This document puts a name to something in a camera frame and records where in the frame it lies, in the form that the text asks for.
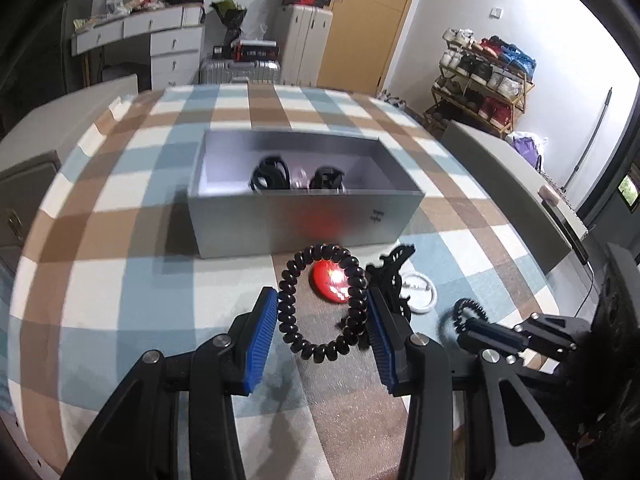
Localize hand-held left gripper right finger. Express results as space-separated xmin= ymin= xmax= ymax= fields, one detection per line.
xmin=365 ymin=286 xmax=586 ymax=480

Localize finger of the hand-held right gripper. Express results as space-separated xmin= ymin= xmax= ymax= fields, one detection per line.
xmin=515 ymin=312 xmax=594 ymax=349
xmin=456 ymin=318 xmax=572 ymax=367

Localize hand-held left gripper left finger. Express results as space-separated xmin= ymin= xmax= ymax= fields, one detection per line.
xmin=60 ymin=286 xmax=280 ymax=480

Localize black spiral hair tie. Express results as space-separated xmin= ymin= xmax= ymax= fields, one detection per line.
xmin=277 ymin=243 xmax=370 ymax=361

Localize silver cardboard box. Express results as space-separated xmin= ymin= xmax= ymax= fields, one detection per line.
xmin=187 ymin=129 xmax=426 ymax=259

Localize black looped hair clip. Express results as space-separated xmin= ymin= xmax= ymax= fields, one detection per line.
xmin=250 ymin=156 xmax=292 ymax=192

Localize black claw hair clip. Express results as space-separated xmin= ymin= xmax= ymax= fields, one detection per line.
xmin=309 ymin=165 xmax=347 ymax=192

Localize black lace bow clip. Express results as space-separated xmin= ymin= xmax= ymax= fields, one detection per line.
xmin=365 ymin=242 xmax=417 ymax=326

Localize black phone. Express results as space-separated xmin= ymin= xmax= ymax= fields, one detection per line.
xmin=550 ymin=205 xmax=592 ymax=267

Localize red round badge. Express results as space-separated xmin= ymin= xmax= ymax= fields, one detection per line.
xmin=310 ymin=259 xmax=354 ymax=305

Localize checked tablecloth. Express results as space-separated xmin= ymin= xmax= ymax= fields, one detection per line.
xmin=7 ymin=82 xmax=576 ymax=480

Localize grey cabinet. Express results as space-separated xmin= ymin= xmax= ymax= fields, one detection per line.
xmin=442 ymin=120 xmax=590 ymax=275

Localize grey metal pole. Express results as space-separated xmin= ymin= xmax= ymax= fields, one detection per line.
xmin=567 ymin=87 xmax=614 ymax=196

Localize purple bag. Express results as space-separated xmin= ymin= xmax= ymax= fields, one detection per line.
xmin=505 ymin=131 xmax=549 ymax=171

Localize wooden shoe rack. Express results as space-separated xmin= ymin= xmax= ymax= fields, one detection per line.
xmin=424 ymin=42 xmax=535 ymax=139

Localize pile of loose shoes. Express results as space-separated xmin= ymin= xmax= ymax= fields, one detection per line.
xmin=377 ymin=89 xmax=409 ymax=109

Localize rows of shoes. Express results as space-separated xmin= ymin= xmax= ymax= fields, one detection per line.
xmin=440 ymin=28 xmax=537 ymax=117

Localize silver suitcase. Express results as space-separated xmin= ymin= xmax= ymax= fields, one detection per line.
xmin=200 ymin=56 xmax=281 ymax=86

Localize black and red box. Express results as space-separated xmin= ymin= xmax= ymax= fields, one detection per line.
xmin=235 ymin=39 xmax=280 ymax=61

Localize white upright suitcase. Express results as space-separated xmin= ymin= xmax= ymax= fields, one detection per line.
xmin=275 ymin=4 xmax=334 ymax=86

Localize white desk with drawers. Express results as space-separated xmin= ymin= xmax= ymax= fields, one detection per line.
xmin=71 ymin=2 xmax=206 ymax=92

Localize wooden door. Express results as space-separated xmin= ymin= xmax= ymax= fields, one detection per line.
xmin=320 ymin=0 xmax=426 ymax=93

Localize black wrapped bouquet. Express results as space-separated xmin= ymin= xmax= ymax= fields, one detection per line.
xmin=210 ymin=0 xmax=248 ymax=47

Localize desk clutter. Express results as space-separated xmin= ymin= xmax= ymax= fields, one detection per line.
xmin=74 ymin=0 xmax=166 ymax=31

